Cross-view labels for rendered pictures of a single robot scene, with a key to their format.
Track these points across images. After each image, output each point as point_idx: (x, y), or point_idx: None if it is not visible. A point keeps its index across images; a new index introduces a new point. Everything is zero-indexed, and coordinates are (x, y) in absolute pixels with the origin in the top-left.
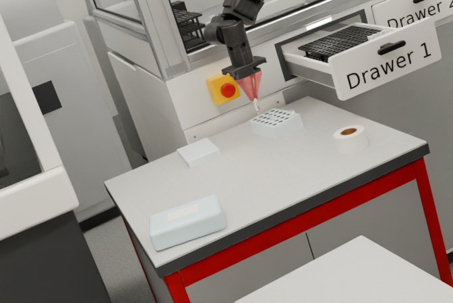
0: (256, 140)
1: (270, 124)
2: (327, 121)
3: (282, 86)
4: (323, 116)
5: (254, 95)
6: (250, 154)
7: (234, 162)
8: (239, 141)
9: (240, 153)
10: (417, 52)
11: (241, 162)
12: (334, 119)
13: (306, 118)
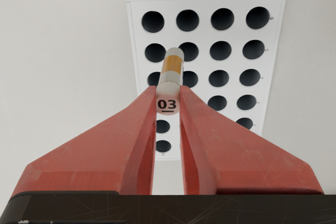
0: (112, 60)
1: (156, 135)
2: (294, 155)
3: None
4: (330, 117)
5: (180, 111)
6: (57, 125)
7: (3, 125)
8: None
9: (34, 93)
10: None
11: (21, 142)
12: (309, 160)
13: (309, 77)
